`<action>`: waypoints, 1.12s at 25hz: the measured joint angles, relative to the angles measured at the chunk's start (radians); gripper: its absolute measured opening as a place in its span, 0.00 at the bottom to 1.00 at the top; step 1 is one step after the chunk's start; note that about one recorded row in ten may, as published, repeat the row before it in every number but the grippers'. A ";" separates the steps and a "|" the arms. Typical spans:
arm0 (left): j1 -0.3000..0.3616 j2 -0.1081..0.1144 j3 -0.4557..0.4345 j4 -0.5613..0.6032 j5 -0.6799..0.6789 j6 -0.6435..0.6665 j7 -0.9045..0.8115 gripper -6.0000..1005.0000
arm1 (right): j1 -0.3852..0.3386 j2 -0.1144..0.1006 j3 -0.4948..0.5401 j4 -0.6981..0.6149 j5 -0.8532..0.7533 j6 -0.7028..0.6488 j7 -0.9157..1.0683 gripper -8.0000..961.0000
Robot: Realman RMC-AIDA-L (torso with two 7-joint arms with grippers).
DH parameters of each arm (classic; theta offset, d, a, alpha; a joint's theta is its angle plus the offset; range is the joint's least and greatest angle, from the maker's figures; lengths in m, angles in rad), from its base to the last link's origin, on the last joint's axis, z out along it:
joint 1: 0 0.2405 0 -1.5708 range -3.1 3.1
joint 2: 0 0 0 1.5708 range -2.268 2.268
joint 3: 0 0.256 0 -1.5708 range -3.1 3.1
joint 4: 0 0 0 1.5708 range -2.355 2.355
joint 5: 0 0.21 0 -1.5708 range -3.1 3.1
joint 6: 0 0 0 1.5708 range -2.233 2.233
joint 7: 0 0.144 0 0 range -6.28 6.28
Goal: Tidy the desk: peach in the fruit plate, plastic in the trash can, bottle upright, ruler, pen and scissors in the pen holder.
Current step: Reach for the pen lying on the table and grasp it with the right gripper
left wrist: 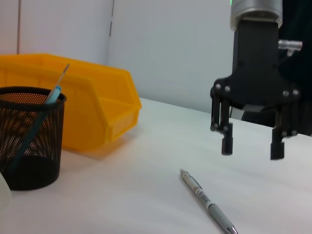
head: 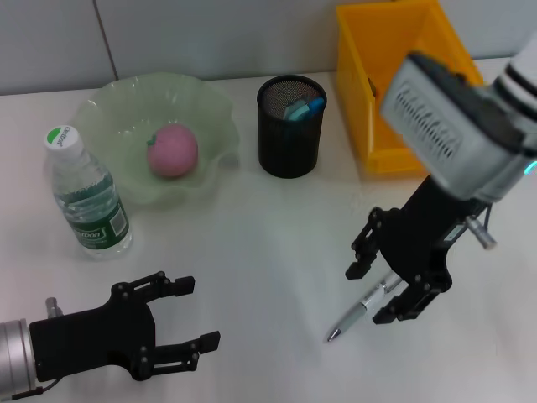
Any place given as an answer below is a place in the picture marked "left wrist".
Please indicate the person in black clothes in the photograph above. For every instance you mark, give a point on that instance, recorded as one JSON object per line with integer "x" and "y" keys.
{"x": 299, "y": 29}

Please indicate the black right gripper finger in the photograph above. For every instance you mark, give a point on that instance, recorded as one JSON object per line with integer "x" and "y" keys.
{"x": 278, "y": 151}
{"x": 226, "y": 143}

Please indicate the blue scissors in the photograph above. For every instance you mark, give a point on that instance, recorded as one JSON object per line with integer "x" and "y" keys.
{"x": 54, "y": 97}

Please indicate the black mesh pen holder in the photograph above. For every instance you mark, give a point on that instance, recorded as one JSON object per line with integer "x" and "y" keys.
{"x": 36, "y": 170}

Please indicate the silver ballpoint pen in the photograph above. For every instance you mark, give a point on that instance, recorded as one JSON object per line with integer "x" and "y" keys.
{"x": 202, "y": 196}

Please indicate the yellow plastic bin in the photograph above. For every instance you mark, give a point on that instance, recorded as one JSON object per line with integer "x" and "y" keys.
{"x": 97, "y": 85}

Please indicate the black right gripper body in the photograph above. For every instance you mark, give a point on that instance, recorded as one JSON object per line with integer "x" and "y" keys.
{"x": 256, "y": 73}

